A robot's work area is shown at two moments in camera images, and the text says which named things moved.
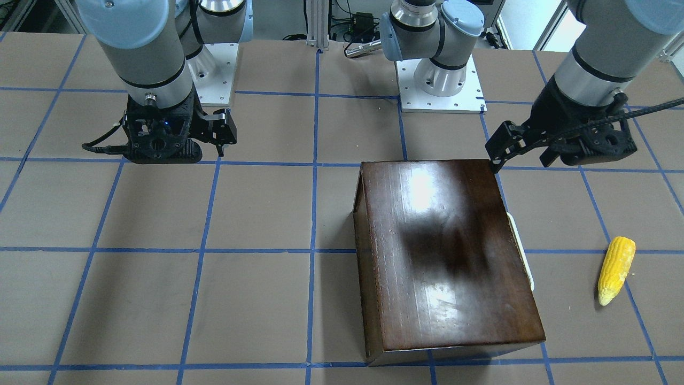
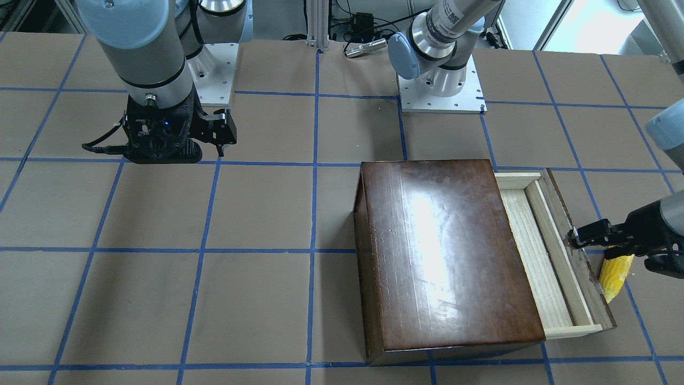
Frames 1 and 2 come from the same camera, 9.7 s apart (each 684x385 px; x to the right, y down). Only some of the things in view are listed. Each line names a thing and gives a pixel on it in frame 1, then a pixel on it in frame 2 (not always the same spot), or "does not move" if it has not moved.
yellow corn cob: (616, 266) does not move
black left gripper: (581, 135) → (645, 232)
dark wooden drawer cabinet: (443, 273) does not move
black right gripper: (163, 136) does not move
